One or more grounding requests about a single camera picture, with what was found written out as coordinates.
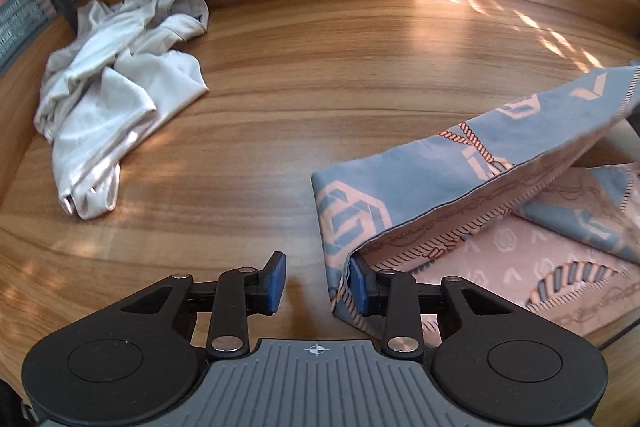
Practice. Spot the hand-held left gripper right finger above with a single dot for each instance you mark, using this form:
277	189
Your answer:
358	287

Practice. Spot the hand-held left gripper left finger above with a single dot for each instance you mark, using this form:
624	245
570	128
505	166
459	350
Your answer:
274	282

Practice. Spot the blue pink patterned cloth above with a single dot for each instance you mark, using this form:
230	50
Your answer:
400	177

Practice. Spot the white garment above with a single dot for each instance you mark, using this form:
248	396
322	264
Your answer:
100	107

